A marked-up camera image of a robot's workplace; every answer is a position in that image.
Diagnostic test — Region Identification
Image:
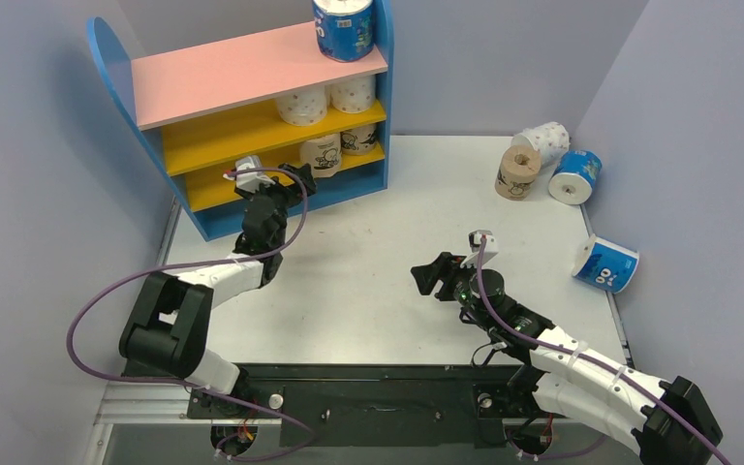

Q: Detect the brown cartoon paper roll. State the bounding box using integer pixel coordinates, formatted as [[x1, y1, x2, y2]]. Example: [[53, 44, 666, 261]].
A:
[[340, 124, 378, 155]]

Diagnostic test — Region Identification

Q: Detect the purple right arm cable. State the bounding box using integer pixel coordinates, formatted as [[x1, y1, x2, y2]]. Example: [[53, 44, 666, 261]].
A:
[[474, 237, 732, 465]]

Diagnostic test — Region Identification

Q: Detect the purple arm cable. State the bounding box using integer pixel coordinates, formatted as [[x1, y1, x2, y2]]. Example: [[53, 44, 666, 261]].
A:
[[65, 168, 316, 463], [474, 237, 732, 465]]

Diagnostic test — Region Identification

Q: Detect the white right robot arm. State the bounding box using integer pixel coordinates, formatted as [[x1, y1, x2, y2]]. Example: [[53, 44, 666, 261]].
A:
[[411, 252, 723, 464]]

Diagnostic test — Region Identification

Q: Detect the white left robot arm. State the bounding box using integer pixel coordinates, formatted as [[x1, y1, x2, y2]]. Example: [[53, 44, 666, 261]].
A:
[[119, 157, 317, 417]]

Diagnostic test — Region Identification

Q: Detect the white floral paper roll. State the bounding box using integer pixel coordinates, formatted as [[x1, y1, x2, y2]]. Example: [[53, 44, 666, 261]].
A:
[[328, 75, 376, 114], [274, 86, 329, 127], [511, 121, 571, 168]]

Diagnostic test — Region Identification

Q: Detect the aluminium rail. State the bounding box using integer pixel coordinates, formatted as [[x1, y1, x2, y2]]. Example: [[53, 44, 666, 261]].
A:
[[94, 382, 280, 425]]

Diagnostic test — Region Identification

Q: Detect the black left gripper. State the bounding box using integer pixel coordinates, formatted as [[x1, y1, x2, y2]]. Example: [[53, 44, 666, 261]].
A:
[[236, 164, 315, 251]]

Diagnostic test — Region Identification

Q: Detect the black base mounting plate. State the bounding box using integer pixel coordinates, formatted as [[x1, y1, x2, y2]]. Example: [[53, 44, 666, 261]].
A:
[[186, 364, 555, 452]]

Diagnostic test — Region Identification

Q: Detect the blue pink yellow shelf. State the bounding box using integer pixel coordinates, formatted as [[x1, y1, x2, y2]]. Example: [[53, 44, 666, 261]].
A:
[[86, 1, 394, 240]]

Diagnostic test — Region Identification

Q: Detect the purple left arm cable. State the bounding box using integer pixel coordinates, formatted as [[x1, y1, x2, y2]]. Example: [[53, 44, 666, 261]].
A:
[[65, 168, 316, 463]]

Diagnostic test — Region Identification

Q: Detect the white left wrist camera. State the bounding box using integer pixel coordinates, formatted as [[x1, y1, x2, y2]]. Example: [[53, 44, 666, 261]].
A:
[[223, 155, 273, 196]]

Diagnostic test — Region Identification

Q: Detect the blue paper roll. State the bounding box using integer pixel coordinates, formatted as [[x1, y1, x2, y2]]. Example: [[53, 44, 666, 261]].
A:
[[312, 0, 374, 62], [548, 150, 603, 205], [572, 234, 640, 295]]

